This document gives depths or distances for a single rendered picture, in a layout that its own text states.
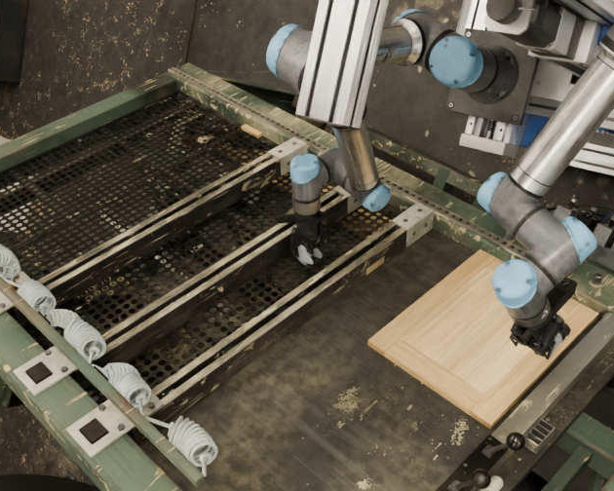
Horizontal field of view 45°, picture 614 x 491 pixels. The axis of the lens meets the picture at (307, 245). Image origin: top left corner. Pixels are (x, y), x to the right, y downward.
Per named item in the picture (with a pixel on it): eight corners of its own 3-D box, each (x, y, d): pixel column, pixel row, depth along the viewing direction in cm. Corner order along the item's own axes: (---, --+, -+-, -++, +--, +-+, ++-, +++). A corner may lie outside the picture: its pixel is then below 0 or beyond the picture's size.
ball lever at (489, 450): (496, 454, 163) (532, 440, 152) (486, 465, 161) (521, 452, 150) (484, 440, 163) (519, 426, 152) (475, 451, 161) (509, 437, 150)
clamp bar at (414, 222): (437, 231, 225) (444, 165, 210) (100, 484, 163) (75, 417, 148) (411, 217, 231) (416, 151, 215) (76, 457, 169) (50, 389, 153)
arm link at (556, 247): (553, 195, 131) (506, 237, 132) (602, 238, 126) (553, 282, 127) (555, 210, 138) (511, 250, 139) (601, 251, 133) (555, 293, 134)
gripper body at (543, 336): (514, 346, 151) (499, 325, 141) (533, 309, 152) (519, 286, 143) (550, 361, 146) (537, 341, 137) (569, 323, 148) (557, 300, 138)
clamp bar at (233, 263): (378, 199, 238) (381, 134, 222) (46, 423, 176) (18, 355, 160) (355, 186, 243) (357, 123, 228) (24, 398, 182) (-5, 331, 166)
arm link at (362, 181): (372, 65, 152) (400, 195, 193) (336, 41, 157) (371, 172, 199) (330, 100, 149) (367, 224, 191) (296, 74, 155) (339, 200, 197)
